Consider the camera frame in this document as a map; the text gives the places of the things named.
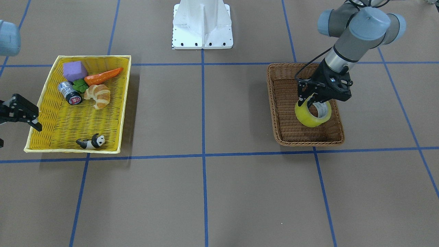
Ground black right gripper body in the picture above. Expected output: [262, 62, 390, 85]
[0, 99, 20, 125]

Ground toy croissant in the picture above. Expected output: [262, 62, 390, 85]
[84, 84, 111, 109]

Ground orange toy carrot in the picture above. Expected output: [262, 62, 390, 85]
[84, 68, 123, 86]

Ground toy panda figure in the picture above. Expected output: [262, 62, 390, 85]
[75, 133, 105, 150]

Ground yellow woven basket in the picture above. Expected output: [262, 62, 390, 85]
[24, 55, 131, 154]

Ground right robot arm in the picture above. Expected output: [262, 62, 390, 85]
[0, 20, 43, 132]

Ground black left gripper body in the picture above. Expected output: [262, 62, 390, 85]
[297, 61, 353, 102]

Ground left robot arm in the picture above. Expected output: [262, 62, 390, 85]
[295, 0, 407, 107]

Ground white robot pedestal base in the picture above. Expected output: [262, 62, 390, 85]
[171, 0, 234, 50]

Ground yellow tape roll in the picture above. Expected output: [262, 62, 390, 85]
[294, 102, 332, 128]

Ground green toy leaf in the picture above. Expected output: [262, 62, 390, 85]
[72, 78, 89, 93]

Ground purple foam cube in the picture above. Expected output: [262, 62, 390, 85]
[63, 61, 88, 82]

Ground brown wicker basket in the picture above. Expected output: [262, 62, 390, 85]
[267, 63, 345, 147]

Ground small can with red lid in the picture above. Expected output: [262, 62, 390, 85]
[57, 81, 83, 105]

